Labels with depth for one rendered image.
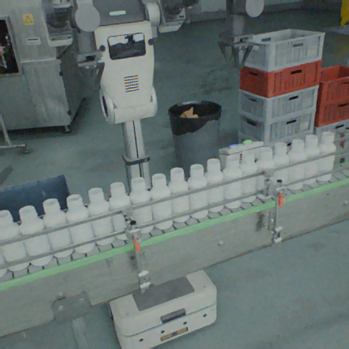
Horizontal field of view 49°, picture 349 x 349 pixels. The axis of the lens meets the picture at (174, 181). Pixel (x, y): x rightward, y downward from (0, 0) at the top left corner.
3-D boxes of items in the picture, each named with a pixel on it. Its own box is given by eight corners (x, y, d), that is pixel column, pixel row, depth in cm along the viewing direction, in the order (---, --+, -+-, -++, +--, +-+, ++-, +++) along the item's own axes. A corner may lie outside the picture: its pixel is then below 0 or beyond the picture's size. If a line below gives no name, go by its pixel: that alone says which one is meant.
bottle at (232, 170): (234, 197, 125) (235, 152, 117) (245, 206, 120) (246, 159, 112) (219, 202, 123) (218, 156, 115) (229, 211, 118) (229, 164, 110)
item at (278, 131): (264, 147, 340) (265, 124, 329) (236, 133, 372) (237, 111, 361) (314, 131, 364) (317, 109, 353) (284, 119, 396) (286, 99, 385)
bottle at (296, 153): (280, 186, 129) (284, 142, 121) (290, 180, 133) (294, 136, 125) (296, 192, 125) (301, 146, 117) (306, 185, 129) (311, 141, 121)
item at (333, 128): (315, 149, 381) (317, 128, 370) (287, 135, 414) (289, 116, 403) (360, 135, 402) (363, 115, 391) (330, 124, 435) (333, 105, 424)
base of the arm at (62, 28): (73, 33, 140) (65, 1, 140) (74, 23, 132) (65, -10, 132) (48, 37, 137) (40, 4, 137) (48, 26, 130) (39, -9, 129)
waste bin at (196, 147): (185, 193, 323) (180, 121, 292) (165, 171, 360) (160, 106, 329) (231, 180, 337) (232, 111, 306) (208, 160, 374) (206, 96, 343)
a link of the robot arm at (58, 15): (64, 1, 133) (48, 3, 131) (65, -15, 123) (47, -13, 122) (71, 27, 133) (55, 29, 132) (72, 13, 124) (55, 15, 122)
